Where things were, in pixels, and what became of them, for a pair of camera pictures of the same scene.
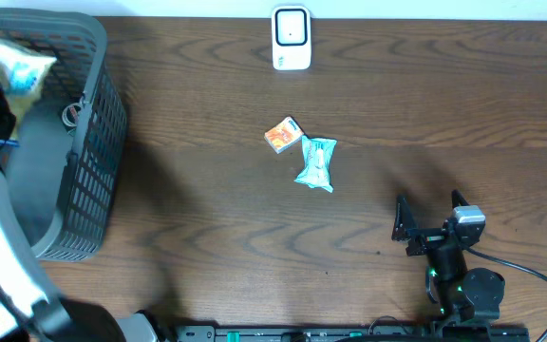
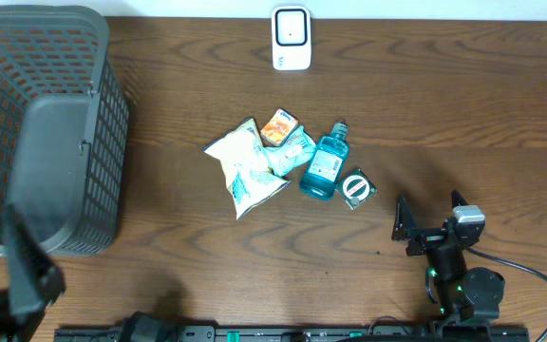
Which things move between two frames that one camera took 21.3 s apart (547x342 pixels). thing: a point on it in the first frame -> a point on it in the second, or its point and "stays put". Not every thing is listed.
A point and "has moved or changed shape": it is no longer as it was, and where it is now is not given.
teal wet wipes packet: [318, 156] -> [298, 149]
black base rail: [376, 332] stays put
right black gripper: [427, 238] stays put
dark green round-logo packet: [69, 117] -> [356, 188]
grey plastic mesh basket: [63, 172] stays put
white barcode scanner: [291, 37] stays put
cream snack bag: [18, 70] -> [247, 167]
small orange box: [283, 135] has moved or changed shape
